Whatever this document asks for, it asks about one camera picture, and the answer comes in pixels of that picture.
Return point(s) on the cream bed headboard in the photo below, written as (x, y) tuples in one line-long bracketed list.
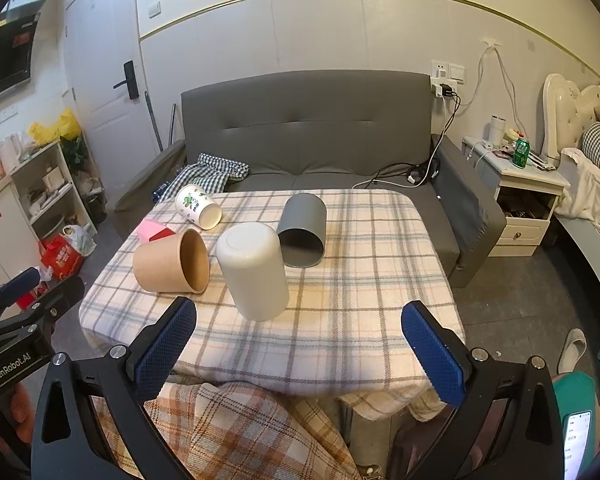
[(562, 110)]

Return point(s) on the yellow plastic bag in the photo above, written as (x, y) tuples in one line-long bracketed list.
[(55, 130)]

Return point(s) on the smartphone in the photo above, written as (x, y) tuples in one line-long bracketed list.
[(576, 445)]

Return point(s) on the green can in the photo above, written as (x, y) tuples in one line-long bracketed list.
[(521, 155)]

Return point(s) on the tall white cup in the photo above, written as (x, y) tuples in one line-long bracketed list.
[(252, 270)]

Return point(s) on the metal pole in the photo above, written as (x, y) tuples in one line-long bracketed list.
[(172, 122)]

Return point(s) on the orange plaid blanket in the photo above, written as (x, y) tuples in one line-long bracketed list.
[(240, 435)]

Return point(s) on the white nightstand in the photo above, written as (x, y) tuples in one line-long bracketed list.
[(522, 176)]

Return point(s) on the white door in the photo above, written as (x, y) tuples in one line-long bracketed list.
[(100, 60)]

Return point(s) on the white printed paper cup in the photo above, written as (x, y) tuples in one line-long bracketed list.
[(192, 202)]

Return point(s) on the white open shelf unit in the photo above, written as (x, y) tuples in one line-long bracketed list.
[(55, 152)]

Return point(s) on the white plastic bag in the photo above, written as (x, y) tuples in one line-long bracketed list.
[(82, 240)]

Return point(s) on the black charger plug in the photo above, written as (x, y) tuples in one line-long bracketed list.
[(447, 91)]

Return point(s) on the brown paper cup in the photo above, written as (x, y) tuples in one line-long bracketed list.
[(157, 267)]

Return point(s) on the plaid tablecloth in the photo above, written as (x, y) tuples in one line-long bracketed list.
[(360, 280)]

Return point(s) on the grey sofa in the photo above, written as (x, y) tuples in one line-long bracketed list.
[(305, 130)]

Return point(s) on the pink box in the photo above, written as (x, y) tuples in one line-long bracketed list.
[(150, 230)]

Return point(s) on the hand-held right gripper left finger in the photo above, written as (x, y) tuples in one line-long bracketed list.
[(165, 350)]

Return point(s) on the white tumbler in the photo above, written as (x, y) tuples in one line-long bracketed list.
[(496, 132)]

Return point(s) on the white bed blanket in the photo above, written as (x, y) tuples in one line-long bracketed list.
[(587, 185)]

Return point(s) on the red bag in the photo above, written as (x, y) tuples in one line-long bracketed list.
[(60, 260)]

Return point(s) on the grey plastic cup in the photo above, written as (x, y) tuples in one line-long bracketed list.
[(302, 212)]

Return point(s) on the blue checked cloth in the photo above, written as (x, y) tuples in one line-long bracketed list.
[(210, 172)]

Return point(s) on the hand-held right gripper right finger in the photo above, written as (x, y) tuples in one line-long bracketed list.
[(432, 355)]

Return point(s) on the white wall switch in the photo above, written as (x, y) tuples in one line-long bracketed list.
[(154, 9)]

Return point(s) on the white slipper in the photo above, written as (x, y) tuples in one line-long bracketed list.
[(572, 350)]

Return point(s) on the white kettle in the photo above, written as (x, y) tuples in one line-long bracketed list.
[(10, 152)]

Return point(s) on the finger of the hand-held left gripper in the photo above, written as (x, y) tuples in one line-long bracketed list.
[(60, 296), (20, 282)]

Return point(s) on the black door lock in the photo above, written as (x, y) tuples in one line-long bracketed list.
[(129, 77)]

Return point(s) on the white wall outlet plate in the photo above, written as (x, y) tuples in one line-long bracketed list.
[(450, 71)]

